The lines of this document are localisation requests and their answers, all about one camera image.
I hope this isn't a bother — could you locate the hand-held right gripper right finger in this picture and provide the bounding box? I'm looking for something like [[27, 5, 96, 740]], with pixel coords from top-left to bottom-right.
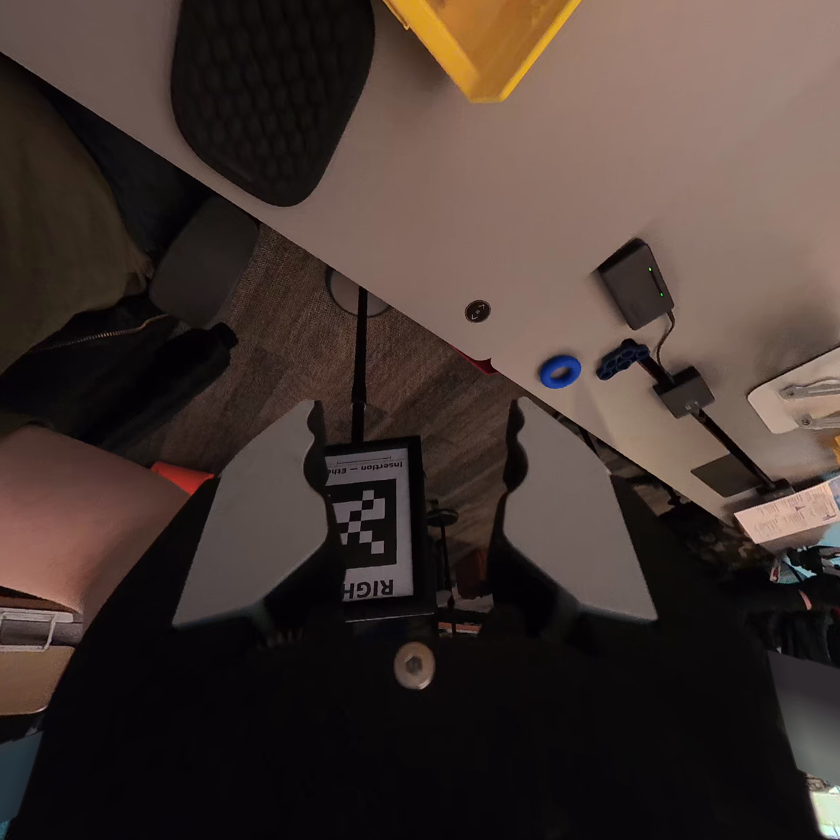
[[487, 395, 659, 634]]

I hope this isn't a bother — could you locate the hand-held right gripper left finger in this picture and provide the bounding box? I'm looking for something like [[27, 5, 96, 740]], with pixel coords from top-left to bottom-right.
[[172, 400, 347, 643]]

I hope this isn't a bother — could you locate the person's left forearm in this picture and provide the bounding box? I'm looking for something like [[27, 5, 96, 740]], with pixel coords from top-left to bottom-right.
[[0, 425, 194, 618]]

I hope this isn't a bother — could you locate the small black port box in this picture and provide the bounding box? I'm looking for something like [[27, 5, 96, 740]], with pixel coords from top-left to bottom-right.
[[653, 366, 716, 420]]

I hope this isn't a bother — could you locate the orange object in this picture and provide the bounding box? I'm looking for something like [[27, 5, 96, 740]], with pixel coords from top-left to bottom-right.
[[151, 461, 214, 496]]

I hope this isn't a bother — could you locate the black framed printed tag display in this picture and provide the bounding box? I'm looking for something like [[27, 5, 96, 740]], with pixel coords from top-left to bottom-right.
[[323, 436, 437, 621]]

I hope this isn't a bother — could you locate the dark grey flat pad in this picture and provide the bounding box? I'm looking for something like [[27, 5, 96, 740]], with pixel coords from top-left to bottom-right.
[[690, 456, 765, 497]]

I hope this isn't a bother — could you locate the blue perforated plastic piece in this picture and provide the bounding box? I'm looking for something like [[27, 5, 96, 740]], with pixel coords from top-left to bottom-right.
[[596, 339, 652, 382]]

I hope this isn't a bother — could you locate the black stand pole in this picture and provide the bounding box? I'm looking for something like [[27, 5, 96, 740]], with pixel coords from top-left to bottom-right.
[[351, 285, 370, 444]]

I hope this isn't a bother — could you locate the black zippered jacket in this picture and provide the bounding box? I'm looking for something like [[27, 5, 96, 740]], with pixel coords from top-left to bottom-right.
[[0, 295, 238, 454]]

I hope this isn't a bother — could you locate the printed paper sheet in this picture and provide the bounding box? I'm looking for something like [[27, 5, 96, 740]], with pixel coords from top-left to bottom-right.
[[734, 482, 840, 546]]

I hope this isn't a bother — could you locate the white tray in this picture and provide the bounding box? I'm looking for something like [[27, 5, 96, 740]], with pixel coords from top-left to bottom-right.
[[747, 348, 840, 435]]

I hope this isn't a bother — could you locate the grey round stand base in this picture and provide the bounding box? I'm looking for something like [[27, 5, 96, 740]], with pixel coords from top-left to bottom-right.
[[326, 266, 391, 319]]

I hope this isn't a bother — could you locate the black adapter with green lights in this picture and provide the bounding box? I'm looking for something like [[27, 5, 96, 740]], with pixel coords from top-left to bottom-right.
[[596, 239, 676, 331]]

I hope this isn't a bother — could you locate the white plastic clasp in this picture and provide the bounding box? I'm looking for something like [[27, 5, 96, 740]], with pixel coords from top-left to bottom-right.
[[0, 607, 83, 651]]

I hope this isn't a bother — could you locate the grey chair armrest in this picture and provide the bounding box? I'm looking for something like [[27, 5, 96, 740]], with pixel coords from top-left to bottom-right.
[[150, 196, 260, 329]]

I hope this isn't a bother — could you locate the olive green jacket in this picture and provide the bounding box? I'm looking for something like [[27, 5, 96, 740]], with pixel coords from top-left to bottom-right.
[[0, 56, 155, 375]]

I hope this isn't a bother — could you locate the black textured rubber pad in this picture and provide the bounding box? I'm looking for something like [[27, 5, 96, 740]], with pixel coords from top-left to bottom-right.
[[171, 0, 376, 208]]

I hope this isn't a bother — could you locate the yellow plastic bin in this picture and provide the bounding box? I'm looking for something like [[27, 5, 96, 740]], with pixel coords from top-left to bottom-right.
[[382, 0, 582, 104]]

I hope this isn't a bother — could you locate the blue ring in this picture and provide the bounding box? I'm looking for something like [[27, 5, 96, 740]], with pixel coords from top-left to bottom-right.
[[539, 355, 582, 389]]

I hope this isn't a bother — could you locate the black ethernet cable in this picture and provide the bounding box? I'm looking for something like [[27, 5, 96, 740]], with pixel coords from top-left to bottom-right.
[[696, 408, 795, 497]]

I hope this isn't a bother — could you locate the thin black cord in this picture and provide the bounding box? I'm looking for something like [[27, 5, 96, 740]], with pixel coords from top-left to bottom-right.
[[655, 311, 677, 380]]

